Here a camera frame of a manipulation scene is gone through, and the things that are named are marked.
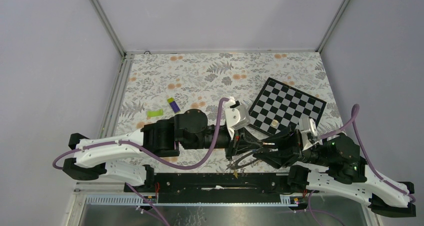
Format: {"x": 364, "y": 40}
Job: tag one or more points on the black front rail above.
{"x": 174, "y": 182}

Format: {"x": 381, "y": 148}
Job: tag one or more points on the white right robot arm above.
{"x": 335, "y": 166}

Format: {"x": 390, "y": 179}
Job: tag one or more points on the purple yellow marker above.
{"x": 174, "y": 106}

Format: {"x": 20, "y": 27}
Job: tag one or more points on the white chess piece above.
{"x": 274, "y": 123}

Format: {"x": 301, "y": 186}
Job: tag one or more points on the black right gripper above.
{"x": 292, "y": 143}

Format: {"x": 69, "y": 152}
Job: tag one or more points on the green marker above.
{"x": 155, "y": 113}

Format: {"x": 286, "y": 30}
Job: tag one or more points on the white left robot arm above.
{"x": 91, "y": 159}

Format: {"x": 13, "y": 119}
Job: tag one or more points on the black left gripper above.
{"x": 246, "y": 143}

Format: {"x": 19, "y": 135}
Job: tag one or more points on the black white chessboard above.
{"x": 287, "y": 105}

